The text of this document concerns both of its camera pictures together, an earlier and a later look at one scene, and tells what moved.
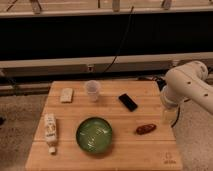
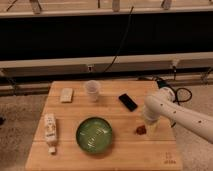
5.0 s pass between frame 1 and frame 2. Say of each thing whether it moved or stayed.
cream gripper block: moved
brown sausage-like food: stayed
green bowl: stayed
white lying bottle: stayed
